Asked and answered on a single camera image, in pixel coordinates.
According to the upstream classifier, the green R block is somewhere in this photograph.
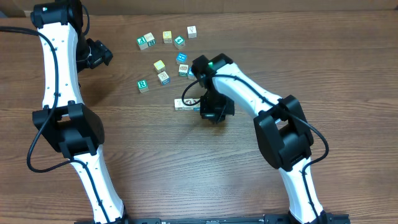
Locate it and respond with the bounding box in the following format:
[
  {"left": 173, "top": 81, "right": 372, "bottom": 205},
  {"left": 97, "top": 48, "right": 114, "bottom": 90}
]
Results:
[{"left": 137, "top": 80, "right": 149, "bottom": 93}]

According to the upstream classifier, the white block blue side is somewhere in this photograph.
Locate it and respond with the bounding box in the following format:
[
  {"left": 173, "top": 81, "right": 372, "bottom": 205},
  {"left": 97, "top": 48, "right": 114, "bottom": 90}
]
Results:
[{"left": 157, "top": 71, "right": 170, "bottom": 85}]

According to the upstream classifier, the yellow top block front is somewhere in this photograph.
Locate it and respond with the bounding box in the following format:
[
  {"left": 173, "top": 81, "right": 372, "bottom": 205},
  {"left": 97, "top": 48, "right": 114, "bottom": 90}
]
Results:
[{"left": 154, "top": 60, "right": 165, "bottom": 73}]

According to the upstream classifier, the white block brown picture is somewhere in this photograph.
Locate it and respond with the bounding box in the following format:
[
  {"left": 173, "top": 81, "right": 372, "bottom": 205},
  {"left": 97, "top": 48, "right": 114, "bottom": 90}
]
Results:
[{"left": 183, "top": 98, "right": 195, "bottom": 110}]

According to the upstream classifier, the white block green side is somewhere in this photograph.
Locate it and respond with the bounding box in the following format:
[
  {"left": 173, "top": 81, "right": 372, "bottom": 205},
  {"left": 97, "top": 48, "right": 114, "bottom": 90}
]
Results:
[{"left": 144, "top": 32, "right": 156, "bottom": 47}]

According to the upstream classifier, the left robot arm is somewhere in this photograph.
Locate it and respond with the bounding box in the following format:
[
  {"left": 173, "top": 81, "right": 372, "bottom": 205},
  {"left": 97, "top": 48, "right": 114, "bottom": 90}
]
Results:
[{"left": 30, "top": 1, "right": 129, "bottom": 223}]

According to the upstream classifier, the blue P block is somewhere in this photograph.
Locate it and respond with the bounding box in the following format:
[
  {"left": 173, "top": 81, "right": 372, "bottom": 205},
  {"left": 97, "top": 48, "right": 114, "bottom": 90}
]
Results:
[{"left": 188, "top": 67, "right": 196, "bottom": 80}]

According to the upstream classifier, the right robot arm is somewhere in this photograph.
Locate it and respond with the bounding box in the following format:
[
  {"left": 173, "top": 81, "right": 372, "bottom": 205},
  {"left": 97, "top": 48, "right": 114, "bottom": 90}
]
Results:
[{"left": 192, "top": 54, "right": 327, "bottom": 223}]

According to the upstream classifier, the blue top letter block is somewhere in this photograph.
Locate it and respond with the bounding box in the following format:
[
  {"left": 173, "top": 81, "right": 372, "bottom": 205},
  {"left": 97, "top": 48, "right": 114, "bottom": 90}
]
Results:
[{"left": 174, "top": 99, "right": 184, "bottom": 111}]

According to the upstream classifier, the yellow top block back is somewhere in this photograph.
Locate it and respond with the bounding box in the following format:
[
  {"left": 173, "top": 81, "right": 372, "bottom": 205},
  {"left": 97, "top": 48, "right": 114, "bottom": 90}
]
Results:
[{"left": 162, "top": 30, "right": 173, "bottom": 44}]

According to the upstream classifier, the green triangle block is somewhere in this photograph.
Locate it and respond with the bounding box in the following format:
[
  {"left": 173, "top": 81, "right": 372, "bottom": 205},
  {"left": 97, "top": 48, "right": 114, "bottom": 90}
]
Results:
[{"left": 174, "top": 35, "right": 186, "bottom": 50}]

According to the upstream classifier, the white feather block blue X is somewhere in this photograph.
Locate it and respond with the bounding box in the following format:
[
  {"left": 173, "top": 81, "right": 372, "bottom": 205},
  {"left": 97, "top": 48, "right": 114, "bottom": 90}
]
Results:
[{"left": 193, "top": 98, "right": 200, "bottom": 111}]

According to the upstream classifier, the green letter block far left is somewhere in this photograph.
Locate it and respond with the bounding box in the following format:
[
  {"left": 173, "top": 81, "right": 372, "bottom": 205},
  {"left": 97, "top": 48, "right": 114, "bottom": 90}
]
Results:
[{"left": 136, "top": 36, "right": 149, "bottom": 50}]

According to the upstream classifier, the blue top block centre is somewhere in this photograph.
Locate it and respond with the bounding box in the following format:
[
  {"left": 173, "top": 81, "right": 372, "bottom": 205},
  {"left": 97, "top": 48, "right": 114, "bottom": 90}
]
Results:
[{"left": 176, "top": 52, "right": 187, "bottom": 64}]

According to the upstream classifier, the yellow block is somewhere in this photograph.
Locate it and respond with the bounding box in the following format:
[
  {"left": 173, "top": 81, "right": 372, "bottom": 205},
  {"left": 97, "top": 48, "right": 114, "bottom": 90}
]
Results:
[
  {"left": 162, "top": 30, "right": 173, "bottom": 44},
  {"left": 154, "top": 60, "right": 165, "bottom": 73}
]

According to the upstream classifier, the white block red picture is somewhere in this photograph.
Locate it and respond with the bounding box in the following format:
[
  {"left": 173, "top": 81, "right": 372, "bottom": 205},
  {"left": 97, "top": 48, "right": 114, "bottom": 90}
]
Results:
[{"left": 178, "top": 64, "right": 189, "bottom": 77}]

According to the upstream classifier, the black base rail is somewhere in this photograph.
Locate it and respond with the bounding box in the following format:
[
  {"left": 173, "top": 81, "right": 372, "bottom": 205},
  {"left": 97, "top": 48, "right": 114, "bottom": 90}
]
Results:
[{"left": 75, "top": 213, "right": 351, "bottom": 224}]

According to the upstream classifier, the white block back right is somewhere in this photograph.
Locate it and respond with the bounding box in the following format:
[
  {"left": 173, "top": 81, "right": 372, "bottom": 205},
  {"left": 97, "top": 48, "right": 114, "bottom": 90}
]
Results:
[{"left": 187, "top": 26, "right": 197, "bottom": 39}]

